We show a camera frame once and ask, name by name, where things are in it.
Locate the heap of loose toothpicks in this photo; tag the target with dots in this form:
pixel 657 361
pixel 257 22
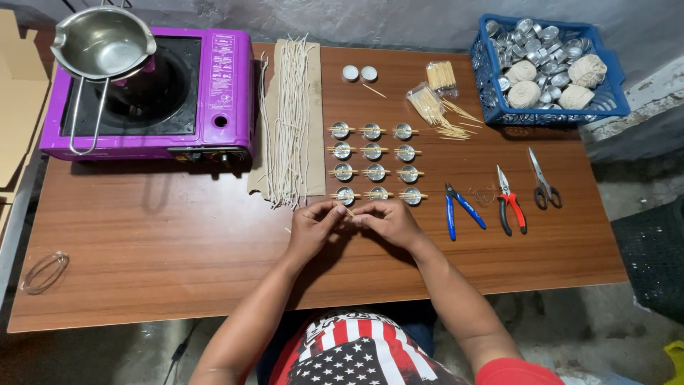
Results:
pixel 454 131

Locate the blue plastic basket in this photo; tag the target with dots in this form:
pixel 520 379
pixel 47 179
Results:
pixel 609 101

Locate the black mesh mat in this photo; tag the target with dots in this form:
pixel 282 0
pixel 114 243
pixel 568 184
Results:
pixel 652 256

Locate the cream twine ball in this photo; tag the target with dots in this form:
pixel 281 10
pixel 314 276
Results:
pixel 576 97
pixel 588 70
pixel 521 70
pixel 523 94

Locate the steel melting pot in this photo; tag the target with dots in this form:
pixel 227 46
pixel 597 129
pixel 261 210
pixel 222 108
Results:
pixel 101 45

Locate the purple portable gas stove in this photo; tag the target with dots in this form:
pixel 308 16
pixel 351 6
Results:
pixel 224 80

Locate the white filled tealight candle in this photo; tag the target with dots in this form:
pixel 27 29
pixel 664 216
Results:
pixel 350 72
pixel 368 73

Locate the red black pliers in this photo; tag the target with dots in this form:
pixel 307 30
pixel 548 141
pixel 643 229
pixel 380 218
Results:
pixel 515 208

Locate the bundle of waxed wicks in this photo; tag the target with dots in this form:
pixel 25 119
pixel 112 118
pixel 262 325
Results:
pixel 288 117

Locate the clear toothpick packet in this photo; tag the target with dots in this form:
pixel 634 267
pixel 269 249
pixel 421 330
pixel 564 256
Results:
pixel 425 104
pixel 441 75

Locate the person's right fingers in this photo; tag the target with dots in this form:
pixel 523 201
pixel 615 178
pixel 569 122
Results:
pixel 367 214

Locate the person's left hand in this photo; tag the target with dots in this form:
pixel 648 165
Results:
pixel 310 230

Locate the wooden toothpick pair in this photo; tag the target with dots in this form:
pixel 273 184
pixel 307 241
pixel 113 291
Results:
pixel 349 211

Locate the pile of empty metal cups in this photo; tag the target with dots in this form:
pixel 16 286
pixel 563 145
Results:
pixel 550 48

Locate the single wooden toothpick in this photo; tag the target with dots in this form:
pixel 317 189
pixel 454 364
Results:
pixel 374 91

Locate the flag print shirt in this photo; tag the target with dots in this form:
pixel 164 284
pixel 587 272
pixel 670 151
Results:
pixel 363 353

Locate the stack of flat cardboard boxes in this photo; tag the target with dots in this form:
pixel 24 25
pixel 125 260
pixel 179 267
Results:
pixel 18 96

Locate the brown cardboard sheet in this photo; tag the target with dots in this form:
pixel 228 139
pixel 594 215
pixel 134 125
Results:
pixel 318 133

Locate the clear plastic wrapper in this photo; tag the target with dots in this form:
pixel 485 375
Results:
pixel 483 195

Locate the person's left fingers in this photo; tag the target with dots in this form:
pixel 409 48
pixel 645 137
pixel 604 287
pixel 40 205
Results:
pixel 330 210

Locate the person's right hand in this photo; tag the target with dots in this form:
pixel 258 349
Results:
pixel 393 222

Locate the yellow plastic object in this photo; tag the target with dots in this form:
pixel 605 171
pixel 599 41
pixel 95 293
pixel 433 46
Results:
pixel 676 363

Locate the rows of wicked tealight cups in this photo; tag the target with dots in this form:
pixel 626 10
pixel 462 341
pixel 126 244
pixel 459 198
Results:
pixel 375 172

